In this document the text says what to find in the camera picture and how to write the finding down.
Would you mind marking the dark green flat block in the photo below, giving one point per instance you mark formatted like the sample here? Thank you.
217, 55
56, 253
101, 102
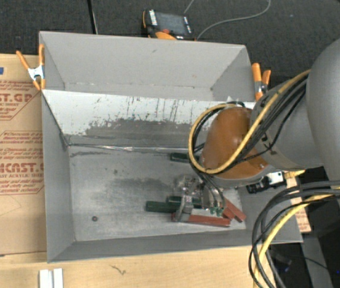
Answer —
159, 206
178, 157
173, 199

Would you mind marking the grey metal bin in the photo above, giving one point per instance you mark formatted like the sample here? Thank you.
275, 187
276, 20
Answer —
122, 190

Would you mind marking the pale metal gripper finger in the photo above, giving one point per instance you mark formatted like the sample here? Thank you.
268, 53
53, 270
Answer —
188, 202
182, 214

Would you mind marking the black cylinder on white bracket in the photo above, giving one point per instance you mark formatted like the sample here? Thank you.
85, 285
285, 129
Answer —
267, 183

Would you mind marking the red-brown flat block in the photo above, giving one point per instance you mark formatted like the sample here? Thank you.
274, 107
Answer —
238, 210
209, 220
229, 214

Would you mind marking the brown cardboard board red print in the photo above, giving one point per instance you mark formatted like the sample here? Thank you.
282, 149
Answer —
10, 160

